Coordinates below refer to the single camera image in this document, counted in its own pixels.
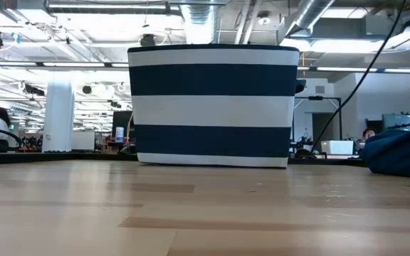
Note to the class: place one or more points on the navy and white striped basket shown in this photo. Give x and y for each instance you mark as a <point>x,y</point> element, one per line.
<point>212,110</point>

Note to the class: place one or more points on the black screen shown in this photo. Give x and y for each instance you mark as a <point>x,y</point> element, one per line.
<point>121,121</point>

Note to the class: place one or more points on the white canister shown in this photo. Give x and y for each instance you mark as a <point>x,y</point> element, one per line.
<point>119,134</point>

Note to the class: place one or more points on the black ceiling device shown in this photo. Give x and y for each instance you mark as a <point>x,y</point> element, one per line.
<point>147,40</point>

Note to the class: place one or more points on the black tube stand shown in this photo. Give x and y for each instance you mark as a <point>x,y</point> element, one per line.
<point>319,97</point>

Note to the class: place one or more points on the white box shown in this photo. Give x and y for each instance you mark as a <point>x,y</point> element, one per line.
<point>83,140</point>

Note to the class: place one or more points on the white building column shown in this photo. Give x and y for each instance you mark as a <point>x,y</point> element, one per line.
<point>58,113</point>

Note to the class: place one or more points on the ceiling light strip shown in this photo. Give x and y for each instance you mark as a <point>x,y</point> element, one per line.
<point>48,64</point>
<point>347,69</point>

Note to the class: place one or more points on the person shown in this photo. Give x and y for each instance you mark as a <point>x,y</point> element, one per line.
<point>0,124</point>
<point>368,134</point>

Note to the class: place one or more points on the grey computer monitor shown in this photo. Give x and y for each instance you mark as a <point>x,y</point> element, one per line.
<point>397,122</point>

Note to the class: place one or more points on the navy blue cloth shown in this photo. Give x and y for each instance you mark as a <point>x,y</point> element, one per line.
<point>400,153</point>

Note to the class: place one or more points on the silver round air duct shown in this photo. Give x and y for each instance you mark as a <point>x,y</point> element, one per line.
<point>201,25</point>

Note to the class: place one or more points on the black aluminium table frame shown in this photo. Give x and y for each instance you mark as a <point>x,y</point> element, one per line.
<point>66,157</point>

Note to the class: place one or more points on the silver slanted air duct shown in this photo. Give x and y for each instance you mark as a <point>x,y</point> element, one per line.
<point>311,12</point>

